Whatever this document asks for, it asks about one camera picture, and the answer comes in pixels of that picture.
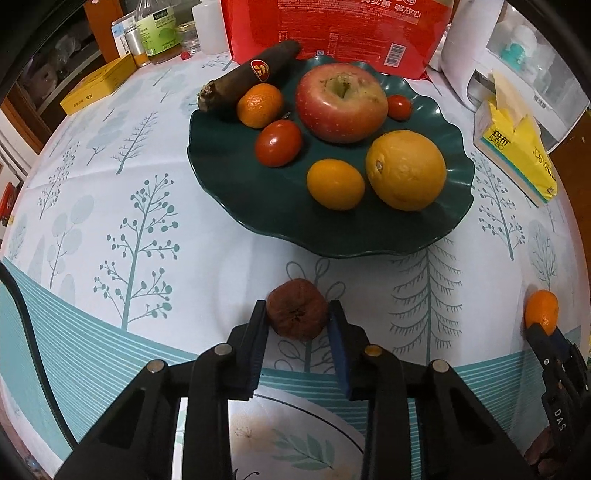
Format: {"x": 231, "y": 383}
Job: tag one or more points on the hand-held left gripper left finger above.
{"x": 256, "y": 350}

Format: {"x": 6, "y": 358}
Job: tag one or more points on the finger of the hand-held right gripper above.
{"x": 551, "y": 383}
{"x": 570, "y": 364}

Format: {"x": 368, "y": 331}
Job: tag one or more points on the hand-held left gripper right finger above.
{"x": 340, "y": 355}

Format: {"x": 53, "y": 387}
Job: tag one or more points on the brown dried fruit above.
{"x": 298, "y": 314}

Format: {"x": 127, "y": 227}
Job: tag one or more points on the orange mandarin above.
{"x": 541, "y": 310}
{"x": 259, "y": 106}

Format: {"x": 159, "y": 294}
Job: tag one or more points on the dark green wavy plate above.
{"x": 277, "y": 198}

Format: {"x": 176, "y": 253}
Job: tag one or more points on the small smooth orange kumquat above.
{"x": 335, "y": 184}

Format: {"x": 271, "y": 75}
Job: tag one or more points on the large yellow orange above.
{"x": 406, "y": 170}

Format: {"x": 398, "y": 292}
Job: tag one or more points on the large red tomato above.
{"x": 278, "y": 143}

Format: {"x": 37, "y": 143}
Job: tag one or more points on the red apple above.
{"x": 341, "y": 110}

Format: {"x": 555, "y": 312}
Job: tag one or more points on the small red cherry tomato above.
{"x": 399, "y": 107}

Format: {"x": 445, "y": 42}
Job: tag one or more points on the person's right hand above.
{"x": 542, "y": 454}

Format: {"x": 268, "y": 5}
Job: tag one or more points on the white round plate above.
{"x": 286, "y": 429}

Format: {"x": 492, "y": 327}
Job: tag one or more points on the tree print tablecloth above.
{"x": 138, "y": 277}

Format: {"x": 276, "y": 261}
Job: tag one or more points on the yellow tissue pack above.
{"x": 512, "y": 152}

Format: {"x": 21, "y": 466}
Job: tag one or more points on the red object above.
{"x": 7, "y": 203}

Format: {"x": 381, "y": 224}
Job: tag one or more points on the flat yellow box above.
{"x": 97, "y": 85}

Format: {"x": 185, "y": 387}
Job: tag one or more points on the small clear glass jar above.
{"x": 189, "y": 39}

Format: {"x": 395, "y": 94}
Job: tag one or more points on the red gift package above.
{"x": 323, "y": 32}

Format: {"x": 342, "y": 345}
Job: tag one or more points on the small bottle orange liquid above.
{"x": 136, "y": 48}

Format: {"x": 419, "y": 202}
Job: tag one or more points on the white squeeze bottle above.
{"x": 210, "y": 27}

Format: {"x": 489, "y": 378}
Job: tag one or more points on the green label glass bottle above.
{"x": 159, "y": 37}

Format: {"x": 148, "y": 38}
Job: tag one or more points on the white appliance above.
{"x": 466, "y": 46}

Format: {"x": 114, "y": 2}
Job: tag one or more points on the white and blue carton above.
{"x": 119, "y": 34}

